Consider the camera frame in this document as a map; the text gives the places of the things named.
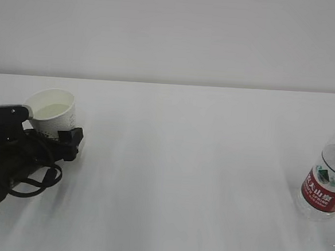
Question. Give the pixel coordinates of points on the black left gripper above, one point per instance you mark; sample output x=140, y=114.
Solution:
x=27, y=166

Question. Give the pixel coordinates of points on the clear water bottle red label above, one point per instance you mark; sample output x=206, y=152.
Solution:
x=316, y=198

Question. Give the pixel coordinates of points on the white paper cup green logo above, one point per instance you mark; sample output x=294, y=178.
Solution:
x=53, y=111

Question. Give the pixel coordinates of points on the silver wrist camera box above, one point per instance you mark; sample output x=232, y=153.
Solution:
x=12, y=118

